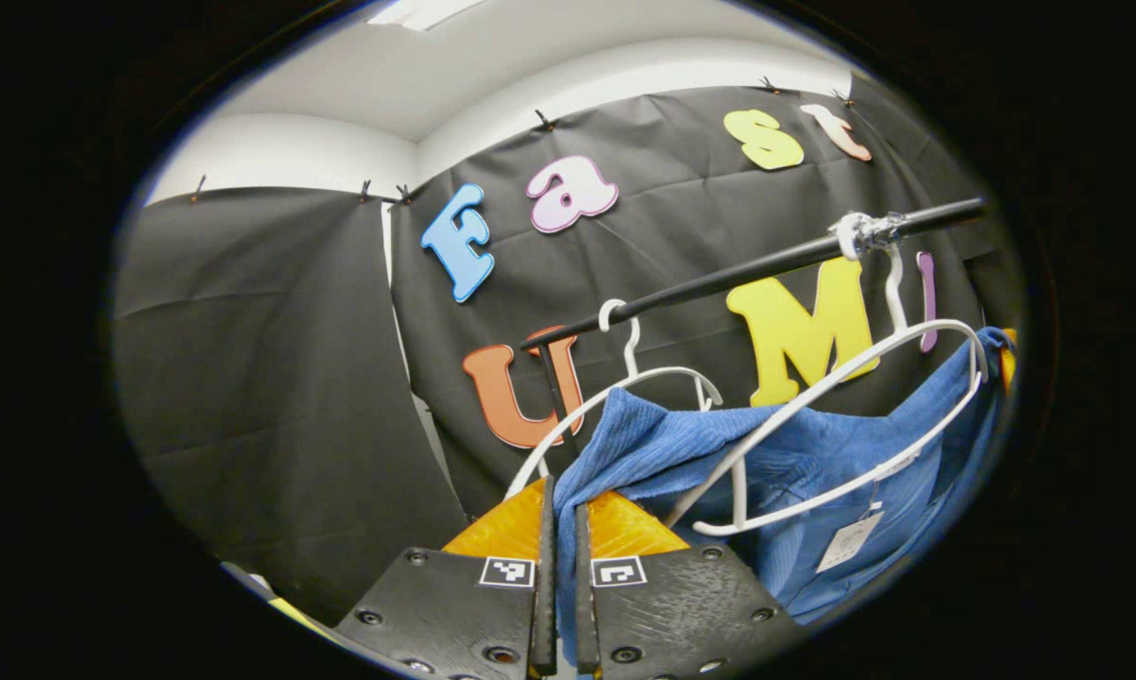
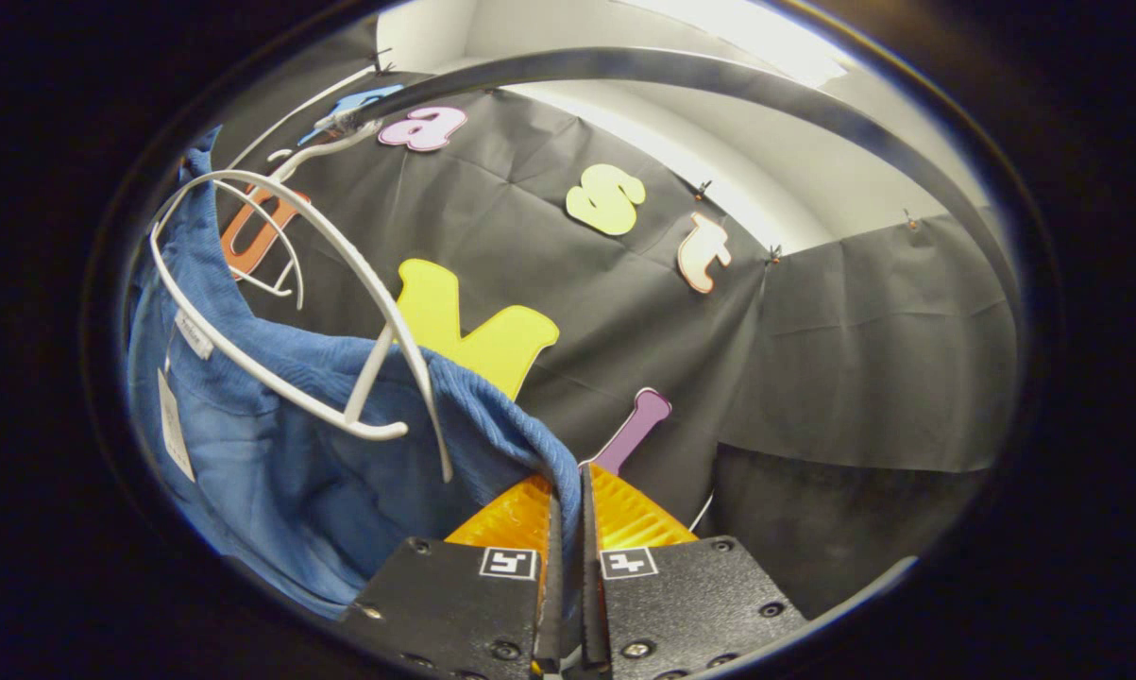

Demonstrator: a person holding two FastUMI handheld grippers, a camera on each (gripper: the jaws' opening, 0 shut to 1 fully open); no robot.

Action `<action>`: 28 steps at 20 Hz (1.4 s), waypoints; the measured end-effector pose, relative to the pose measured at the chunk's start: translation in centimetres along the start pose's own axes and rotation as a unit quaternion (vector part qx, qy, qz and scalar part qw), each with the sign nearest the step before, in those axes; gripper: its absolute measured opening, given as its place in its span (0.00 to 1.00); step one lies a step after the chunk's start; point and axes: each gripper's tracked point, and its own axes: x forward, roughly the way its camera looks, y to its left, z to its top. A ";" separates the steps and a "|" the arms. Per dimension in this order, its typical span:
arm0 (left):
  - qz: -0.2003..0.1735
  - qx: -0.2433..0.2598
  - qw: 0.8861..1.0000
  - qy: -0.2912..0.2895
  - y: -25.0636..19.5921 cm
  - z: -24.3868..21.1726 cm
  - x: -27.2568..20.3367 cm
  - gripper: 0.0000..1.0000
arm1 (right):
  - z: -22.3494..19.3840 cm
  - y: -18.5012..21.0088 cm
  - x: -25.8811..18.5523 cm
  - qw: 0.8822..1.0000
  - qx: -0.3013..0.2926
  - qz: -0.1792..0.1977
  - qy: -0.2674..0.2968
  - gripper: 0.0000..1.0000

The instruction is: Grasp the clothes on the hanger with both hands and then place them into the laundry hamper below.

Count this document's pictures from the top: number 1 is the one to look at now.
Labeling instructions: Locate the black backdrop cloth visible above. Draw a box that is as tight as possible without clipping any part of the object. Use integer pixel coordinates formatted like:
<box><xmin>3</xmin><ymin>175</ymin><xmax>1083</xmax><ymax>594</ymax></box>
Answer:
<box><xmin>112</xmin><ymin>71</ymin><xmax>1026</xmax><ymax>629</ymax></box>

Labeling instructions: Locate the black clothes rail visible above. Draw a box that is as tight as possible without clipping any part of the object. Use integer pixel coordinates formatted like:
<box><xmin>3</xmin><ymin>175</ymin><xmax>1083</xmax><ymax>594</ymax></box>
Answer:
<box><xmin>519</xmin><ymin>195</ymin><xmax>988</xmax><ymax>456</ymax></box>

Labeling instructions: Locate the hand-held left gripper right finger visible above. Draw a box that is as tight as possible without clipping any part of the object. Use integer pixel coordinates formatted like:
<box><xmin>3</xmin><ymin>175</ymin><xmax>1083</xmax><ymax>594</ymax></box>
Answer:
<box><xmin>574</xmin><ymin>489</ymin><xmax>806</xmax><ymax>679</ymax></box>

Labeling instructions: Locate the ceiling light panel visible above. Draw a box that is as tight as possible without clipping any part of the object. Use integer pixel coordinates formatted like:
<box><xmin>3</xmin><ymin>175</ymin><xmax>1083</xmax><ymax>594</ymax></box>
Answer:
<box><xmin>367</xmin><ymin>0</ymin><xmax>489</xmax><ymax>32</ymax></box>

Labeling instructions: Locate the white plastic hanger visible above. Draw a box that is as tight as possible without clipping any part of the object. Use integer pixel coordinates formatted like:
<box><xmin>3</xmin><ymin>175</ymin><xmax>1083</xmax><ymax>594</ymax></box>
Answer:
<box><xmin>505</xmin><ymin>298</ymin><xmax>725</xmax><ymax>502</ymax></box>

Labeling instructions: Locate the blue ribbed garment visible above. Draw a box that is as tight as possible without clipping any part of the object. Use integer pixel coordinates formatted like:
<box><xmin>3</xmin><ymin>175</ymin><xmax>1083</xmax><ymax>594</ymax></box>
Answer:
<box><xmin>552</xmin><ymin>326</ymin><xmax>1014</xmax><ymax>664</ymax></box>

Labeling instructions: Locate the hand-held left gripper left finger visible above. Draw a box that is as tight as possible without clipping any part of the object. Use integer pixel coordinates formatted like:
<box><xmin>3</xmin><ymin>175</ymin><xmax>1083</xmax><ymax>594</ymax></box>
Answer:
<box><xmin>334</xmin><ymin>475</ymin><xmax>558</xmax><ymax>679</ymax></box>

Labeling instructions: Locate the white hanger with taped hook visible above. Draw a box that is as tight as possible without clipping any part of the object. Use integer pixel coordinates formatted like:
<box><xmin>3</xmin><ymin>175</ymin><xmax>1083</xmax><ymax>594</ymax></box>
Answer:
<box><xmin>662</xmin><ymin>212</ymin><xmax>991</xmax><ymax>538</ymax></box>

